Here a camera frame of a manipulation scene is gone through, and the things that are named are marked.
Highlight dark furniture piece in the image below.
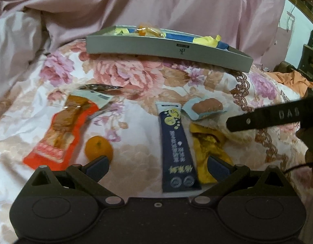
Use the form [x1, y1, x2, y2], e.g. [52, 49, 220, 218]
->
[297, 30, 313, 84]

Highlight crumpled yellow wrapper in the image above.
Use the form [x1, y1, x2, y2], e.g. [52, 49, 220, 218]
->
[193, 34, 222, 48]

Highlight dark brown cloth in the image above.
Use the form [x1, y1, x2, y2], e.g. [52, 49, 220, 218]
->
[274, 61, 300, 74]

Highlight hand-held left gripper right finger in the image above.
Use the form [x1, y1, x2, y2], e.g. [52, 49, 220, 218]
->
[192, 155, 290, 207]

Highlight black cable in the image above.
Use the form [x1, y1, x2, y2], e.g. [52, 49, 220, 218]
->
[284, 163, 313, 174]

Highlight flat yellow packet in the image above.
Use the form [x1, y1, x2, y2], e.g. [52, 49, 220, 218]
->
[114, 26, 137, 35]

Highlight orange cloth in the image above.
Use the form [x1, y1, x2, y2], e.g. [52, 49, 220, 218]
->
[267, 69, 313, 98]

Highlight dark blue stick packet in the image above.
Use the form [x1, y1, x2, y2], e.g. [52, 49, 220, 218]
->
[156, 102, 202, 193]

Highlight yellow snack packet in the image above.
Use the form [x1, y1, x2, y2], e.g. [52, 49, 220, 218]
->
[189, 122, 234, 185]

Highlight pale pink quilt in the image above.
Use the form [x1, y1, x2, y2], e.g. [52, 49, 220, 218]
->
[0, 11, 55, 105]

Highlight mandarin orange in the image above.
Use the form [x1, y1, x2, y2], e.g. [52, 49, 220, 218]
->
[85, 136, 114, 162]

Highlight clear packet orange snack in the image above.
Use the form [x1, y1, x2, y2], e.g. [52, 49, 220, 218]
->
[136, 23, 166, 38]

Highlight light blue packet brown balls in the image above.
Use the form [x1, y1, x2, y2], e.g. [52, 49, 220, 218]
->
[181, 97, 228, 121]

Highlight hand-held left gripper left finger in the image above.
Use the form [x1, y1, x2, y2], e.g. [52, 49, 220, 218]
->
[27, 155, 124, 207]

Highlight grey cardboard box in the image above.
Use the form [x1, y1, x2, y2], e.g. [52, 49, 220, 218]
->
[86, 25, 254, 73]

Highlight pink satin curtain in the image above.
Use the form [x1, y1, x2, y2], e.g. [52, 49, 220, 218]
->
[0, 0, 290, 64]

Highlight silver foil packet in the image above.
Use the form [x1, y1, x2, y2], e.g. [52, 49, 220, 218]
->
[75, 83, 125, 107]

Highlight floral blanket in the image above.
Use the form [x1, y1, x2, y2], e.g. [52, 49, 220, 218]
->
[0, 39, 313, 244]

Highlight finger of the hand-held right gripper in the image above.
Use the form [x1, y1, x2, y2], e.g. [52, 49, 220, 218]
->
[226, 99, 303, 133]

